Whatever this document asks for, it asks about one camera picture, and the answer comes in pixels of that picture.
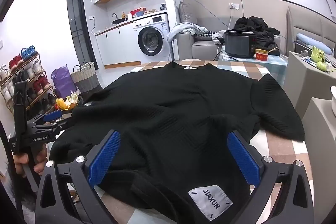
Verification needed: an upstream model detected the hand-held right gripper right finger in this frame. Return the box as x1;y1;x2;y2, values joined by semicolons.
227;131;314;224

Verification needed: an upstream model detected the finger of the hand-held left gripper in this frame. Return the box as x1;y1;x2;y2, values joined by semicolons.
52;116;75;133
42;111;66;123

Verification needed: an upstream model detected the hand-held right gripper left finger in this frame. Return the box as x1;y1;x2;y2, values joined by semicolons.
35;130;122;224

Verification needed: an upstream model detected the black knit sweater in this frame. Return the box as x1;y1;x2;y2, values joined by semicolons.
49;61;305;224

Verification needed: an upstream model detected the person's left forearm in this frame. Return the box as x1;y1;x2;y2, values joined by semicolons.
5;164;40;224

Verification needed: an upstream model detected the person's left hand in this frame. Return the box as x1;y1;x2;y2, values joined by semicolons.
13;144;50;178

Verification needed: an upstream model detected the beige trash bin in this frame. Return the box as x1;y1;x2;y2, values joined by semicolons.
54;94;84;112

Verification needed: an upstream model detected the purple bag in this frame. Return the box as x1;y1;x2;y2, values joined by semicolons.
51;64;76;98

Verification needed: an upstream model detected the checkered tablecloth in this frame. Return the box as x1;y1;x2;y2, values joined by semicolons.
47;60;314;224

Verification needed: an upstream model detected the metal shoe rack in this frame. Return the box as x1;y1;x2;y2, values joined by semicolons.
0;53;57;115

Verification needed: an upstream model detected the woven laundry basket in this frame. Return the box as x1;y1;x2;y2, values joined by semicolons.
70;61;100;94

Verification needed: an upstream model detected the dark glass door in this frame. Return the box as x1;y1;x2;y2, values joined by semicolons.
66;0;99;75

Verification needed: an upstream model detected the grey upholstered bed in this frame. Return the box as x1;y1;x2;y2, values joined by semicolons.
283;6;336;224

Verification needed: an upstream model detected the white kitchen base cabinet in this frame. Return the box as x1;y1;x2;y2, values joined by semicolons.
95;21;142;68

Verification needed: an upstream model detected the small table with blue cloth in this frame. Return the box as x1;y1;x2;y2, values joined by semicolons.
218;46;288;85

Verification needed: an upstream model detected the red bowl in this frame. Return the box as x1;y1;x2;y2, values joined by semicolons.
255;49;268;62

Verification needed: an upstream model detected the black electric cooker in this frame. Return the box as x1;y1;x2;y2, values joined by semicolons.
224;30;256;59

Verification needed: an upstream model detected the white washing machine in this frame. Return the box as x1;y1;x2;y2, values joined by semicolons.
132;13;174;62

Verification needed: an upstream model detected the white grey garment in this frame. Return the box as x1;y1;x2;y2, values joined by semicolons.
211;30;226;45

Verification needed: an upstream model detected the grey sofa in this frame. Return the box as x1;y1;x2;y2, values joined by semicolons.
175;1;229;62

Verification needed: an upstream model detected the houndstooth pillow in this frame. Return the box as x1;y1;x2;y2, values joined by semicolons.
196;31;218;38

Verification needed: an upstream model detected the black jacket pile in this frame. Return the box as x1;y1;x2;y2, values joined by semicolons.
234;16;281;56

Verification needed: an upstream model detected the blue pillow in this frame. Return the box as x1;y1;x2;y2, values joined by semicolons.
297;33;332;54

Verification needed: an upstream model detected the light blue-grey garment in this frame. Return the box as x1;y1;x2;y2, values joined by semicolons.
167;22;210;42

